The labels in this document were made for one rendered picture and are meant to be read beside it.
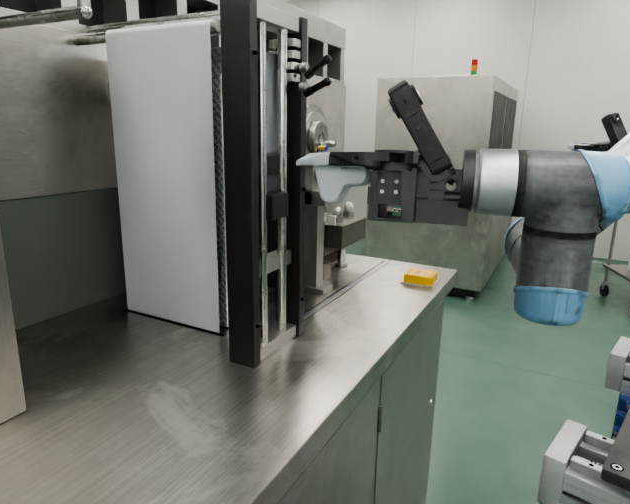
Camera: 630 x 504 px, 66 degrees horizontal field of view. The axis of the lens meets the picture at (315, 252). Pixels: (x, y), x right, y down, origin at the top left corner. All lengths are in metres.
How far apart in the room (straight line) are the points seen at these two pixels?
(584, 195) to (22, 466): 0.67
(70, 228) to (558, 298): 0.87
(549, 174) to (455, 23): 5.22
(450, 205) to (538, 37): 5.06
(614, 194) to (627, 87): 4.96
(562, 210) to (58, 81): 0.88
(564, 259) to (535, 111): 4.97
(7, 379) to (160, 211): 0.38
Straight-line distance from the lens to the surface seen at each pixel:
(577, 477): 0.92
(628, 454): 0.90
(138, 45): 0.96
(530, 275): 0.60
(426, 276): 1.22
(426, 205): 0.58
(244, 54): 0.72
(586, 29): 5.59
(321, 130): 1.13
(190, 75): 0.88
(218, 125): 0.88
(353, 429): 0.88
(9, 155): 1.01
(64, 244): 1.08
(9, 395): 0.76
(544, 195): 0.57
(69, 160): 1.07
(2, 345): 0.73
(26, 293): 1.05
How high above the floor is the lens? 1.27
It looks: 14 degrees down
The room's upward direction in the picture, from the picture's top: 1 degrees clockwise
